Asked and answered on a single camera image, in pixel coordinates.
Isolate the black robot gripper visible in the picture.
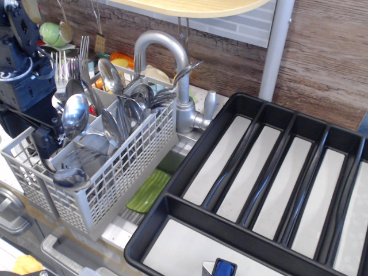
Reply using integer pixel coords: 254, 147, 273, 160
1, 49, 64, 159

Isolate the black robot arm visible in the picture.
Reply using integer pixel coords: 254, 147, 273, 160
1, 1, 64, 159

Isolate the large steel spoon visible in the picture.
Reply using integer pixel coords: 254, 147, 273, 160
62, 94, 89, 140

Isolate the steel spoon front corner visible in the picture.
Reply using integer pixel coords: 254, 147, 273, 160
53, 168, 90, 191

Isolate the grey plastic cutlery basket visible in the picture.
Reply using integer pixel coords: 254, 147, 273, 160
0, 65, 179, 242

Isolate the steel spoon upright back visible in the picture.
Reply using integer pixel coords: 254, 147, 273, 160
98, 58, 124, 95

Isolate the blue object at tray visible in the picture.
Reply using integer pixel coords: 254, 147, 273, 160
212, 258, 237, 276

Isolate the black cutlery tray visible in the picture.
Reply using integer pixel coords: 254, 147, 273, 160
124, 93, 367, 275

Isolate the steel forks front compartment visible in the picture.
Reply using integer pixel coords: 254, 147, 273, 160
57, 146, 107, 175

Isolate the tall steel fork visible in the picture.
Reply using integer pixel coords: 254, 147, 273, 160
79, 36, 101, 116

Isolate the green toy cup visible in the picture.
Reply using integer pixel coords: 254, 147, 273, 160
40, 21, 72, 47

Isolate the hanging yellow spatula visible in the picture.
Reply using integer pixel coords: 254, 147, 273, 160
91, 1, 105, 53

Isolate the steel fork at back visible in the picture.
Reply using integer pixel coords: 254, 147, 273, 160
134, 53, 141, 79

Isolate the silver sink faucet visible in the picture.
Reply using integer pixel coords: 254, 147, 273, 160
134, 30, 217, 133

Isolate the wooden shelf board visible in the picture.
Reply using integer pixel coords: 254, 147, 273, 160
113, 0, 269, 18

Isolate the white metal post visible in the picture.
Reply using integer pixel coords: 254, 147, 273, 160
259, 0, 295, 102

